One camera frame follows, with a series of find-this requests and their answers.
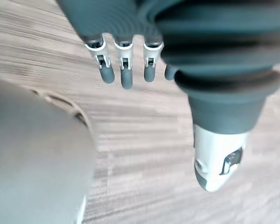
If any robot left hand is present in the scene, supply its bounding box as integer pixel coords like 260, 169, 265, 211
56, 0, 280, 193

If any silver robot leg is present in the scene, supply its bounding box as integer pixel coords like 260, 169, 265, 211
0, 76, 96, 224

